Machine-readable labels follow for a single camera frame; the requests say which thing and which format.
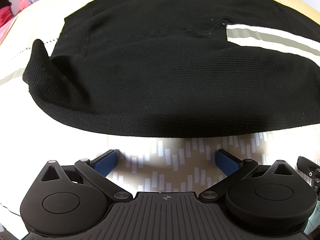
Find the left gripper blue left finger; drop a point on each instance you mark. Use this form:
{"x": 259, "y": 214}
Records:
{"x": 94, "y": 173}

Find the pink bedsheet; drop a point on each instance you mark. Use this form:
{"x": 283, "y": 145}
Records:
{"x": 5, "y": 28}

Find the black knit pants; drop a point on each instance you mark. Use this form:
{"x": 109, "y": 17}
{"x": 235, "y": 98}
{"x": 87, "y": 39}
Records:
{"x": 164, "y": 68}

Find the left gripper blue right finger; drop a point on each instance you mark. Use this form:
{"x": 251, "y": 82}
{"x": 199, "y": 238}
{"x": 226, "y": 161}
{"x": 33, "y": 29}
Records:
{"x": 234, "y": 169}

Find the yellow white patterned bedsheet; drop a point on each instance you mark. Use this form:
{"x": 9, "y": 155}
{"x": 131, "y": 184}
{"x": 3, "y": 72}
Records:
{"x": 30, "y": 138}

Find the red folded clothes pile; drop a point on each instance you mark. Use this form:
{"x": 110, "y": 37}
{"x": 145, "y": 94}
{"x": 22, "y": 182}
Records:
{"x": 5, "y": 12}

